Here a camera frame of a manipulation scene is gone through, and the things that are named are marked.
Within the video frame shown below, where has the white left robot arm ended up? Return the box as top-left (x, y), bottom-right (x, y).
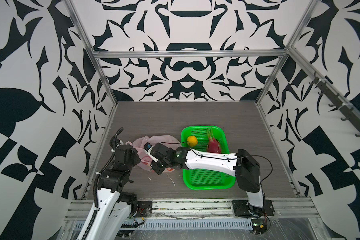
top-left (77, 127), bottom-right (141, 240)

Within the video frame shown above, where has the red dragon fruit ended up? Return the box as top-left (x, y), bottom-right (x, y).
top-left (207, 129), bottom-right (222, 154)

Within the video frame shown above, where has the aluminium frame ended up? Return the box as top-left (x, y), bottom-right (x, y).
top-left (69, 1), bottom-right (360, 240)

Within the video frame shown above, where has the round yellow orange fruit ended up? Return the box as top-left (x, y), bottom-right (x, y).
top-left (186, 136), bottom-right (198, 148)

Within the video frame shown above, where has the white slotted cable duct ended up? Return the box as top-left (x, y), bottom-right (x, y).
top-left (120, 219), bottom-right (253, 231)

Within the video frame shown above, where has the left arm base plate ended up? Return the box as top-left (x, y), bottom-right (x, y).
top-left (132, 201), bottom-right (153, 218)

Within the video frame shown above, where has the grey hook rail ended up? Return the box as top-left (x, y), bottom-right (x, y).
top-left (310, 72), bottom-right (360, 138)

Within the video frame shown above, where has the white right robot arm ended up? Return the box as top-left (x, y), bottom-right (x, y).
top-left (144, 143), bottom-right (267, 218)

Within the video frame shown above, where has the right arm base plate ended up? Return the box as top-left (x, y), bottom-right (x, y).
top-left (232, 199), bottom-right (275, 218)

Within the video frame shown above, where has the pink plastic bag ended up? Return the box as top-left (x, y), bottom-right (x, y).
top-left (124, 134), bottom-right (182, 174)

